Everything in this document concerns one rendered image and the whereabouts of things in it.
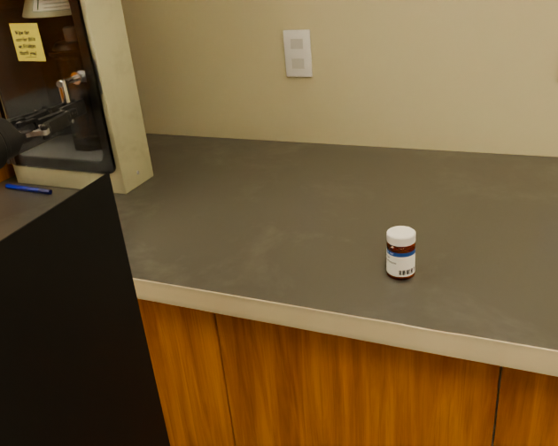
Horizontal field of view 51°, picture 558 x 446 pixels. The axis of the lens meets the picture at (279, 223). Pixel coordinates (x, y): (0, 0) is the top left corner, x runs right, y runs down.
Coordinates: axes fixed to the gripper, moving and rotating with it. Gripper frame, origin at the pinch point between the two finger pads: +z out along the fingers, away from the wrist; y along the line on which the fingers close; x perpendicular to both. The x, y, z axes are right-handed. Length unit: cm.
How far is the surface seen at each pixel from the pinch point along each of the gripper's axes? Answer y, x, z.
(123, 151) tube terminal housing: -5.3, 11.2, 7.7
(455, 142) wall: -70, 20, 49
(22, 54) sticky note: 12.8, -10.3, 4.4
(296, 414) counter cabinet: -55, 45, -21
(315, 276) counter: -58, 20, -16
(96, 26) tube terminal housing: -5.3, -14.9, 7.6
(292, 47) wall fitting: -30, -3, 48
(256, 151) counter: -23.0, 20.5, 36.7
